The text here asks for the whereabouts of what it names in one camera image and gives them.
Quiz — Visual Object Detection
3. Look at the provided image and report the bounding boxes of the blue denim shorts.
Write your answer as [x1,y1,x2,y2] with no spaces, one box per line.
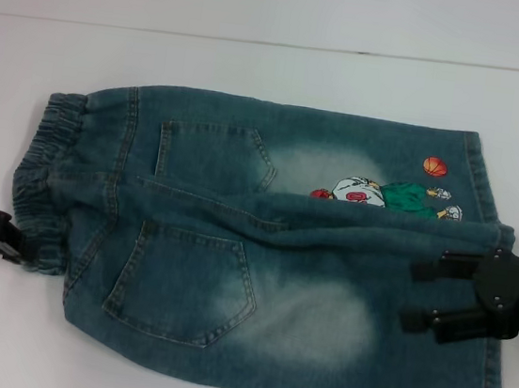
[0,70,519,388]

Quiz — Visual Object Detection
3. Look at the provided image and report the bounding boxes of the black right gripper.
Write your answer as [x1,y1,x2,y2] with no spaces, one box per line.
[396,237,519,356]

